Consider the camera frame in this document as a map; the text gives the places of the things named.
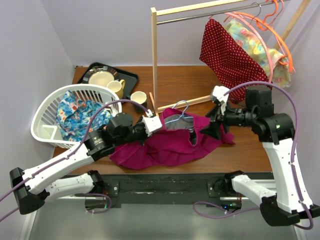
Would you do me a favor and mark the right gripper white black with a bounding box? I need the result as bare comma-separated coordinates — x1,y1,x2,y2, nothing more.
199,98,256,140

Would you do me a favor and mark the magenta cloth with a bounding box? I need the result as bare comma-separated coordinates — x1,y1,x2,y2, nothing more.
109,108,235,170

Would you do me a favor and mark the blue wire hanger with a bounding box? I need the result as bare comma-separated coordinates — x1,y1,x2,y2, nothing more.
164,100,193,125

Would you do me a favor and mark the red polka dot skirt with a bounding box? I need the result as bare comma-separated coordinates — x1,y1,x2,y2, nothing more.
199,19,269,89

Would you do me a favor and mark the floral pastel skirt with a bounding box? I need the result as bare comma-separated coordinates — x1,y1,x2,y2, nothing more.
224,18,292,88

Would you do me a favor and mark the pink plastic hanger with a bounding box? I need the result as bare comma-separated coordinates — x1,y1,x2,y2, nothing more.
224,12,274,83

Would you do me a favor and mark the orange plastic hanger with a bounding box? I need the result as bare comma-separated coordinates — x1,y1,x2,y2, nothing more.
227,0,295,74

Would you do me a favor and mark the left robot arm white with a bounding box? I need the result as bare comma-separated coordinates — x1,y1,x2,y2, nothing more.
9,112,163,215

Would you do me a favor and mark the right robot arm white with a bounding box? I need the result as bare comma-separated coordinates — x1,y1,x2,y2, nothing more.
201,81,320,227

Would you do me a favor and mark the black mug cream inside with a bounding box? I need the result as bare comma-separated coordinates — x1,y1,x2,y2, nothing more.
126,91,147,114

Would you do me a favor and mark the yellow mug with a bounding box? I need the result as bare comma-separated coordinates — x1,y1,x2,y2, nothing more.
106,79,126,99

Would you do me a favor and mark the black tray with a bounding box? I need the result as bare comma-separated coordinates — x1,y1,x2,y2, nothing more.
76,62,139,100

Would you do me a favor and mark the cream plate black rim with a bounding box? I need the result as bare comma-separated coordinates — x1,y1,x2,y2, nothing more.
82,65,119,87

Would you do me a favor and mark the blue floral cloth in basket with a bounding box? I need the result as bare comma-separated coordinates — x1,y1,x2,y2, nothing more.
55,90,102,142

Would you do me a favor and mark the white laundry basket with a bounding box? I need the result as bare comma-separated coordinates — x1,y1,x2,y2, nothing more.
30,83,119,149

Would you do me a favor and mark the wooden clothes rack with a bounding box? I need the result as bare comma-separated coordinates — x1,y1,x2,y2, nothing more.
149,0,312,113

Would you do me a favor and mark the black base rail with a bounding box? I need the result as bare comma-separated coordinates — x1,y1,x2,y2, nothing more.
101,173,244,208

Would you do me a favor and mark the pink wire hanger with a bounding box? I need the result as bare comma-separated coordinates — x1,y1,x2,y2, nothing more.
269,0,300,73

